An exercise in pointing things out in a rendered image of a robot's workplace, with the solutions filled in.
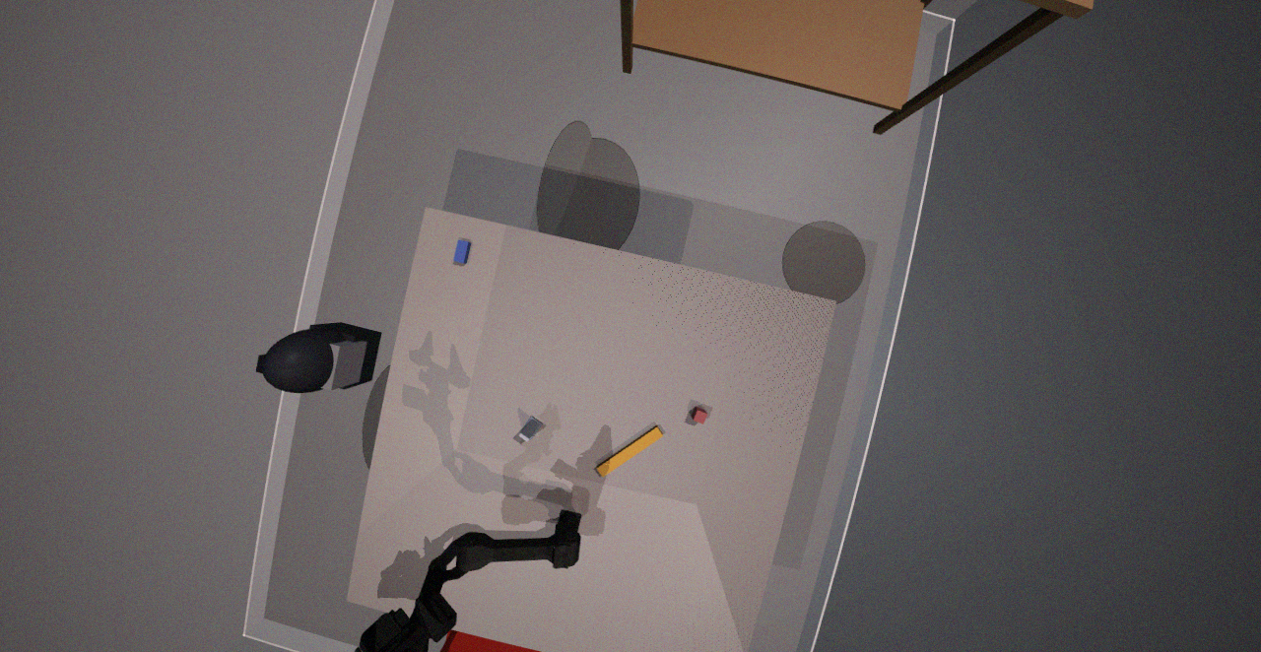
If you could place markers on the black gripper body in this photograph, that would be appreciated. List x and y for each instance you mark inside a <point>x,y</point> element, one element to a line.
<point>421,636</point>

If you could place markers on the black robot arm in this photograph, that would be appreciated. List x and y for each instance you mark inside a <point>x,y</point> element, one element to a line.
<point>474,551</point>

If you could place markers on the yellow bar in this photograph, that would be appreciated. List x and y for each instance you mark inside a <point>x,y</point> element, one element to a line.
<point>624,454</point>

